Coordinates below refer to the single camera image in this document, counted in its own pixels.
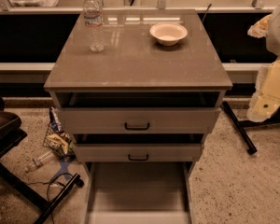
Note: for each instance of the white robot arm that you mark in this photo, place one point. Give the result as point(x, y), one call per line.
point(273, 34)

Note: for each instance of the empty bottle on floor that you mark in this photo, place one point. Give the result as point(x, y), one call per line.
point(40, 161)

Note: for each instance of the black stand leg right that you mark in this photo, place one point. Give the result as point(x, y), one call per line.
point(240, 125)

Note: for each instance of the white paper bowl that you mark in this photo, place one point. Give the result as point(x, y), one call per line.
point(168, 34)

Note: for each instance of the black stand with tray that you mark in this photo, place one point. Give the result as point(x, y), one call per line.
point(15, 208)

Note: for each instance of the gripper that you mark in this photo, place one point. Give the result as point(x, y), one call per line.
point(279, 33)

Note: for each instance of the grey drawer cabinet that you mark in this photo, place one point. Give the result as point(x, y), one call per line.
point(135, 71)

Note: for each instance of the open bottom grey drawer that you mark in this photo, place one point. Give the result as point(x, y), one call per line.
point(138, 193)

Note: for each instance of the middle grey drawer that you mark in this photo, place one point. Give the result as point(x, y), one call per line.
point(125, 153)

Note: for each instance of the clear plastic water bottle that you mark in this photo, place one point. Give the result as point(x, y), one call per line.
point(93, 21)

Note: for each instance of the top grey drawer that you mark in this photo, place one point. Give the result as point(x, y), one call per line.
point(138, 120)

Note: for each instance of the wire basket with snack bags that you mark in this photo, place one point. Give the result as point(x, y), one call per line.
point(57, 139)

